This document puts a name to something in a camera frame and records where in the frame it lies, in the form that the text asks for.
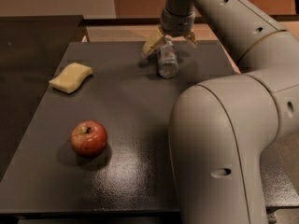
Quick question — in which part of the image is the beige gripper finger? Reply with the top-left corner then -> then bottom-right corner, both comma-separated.
183,30 -> 197,48
142,26 -> 165,58

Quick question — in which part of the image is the clear blue plastic bottle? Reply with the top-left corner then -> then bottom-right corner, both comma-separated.
157,40 -> 178,78

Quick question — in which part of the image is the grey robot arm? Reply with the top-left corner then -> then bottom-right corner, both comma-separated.
143,0 -> 298,224

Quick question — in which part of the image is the yellow sponge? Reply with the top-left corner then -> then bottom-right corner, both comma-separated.
49,63 -> 93,94

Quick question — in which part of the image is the red apple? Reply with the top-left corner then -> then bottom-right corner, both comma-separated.
70,120 -> 107,158

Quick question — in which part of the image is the dark side table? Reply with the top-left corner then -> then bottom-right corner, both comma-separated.
0,15 -> 87,180

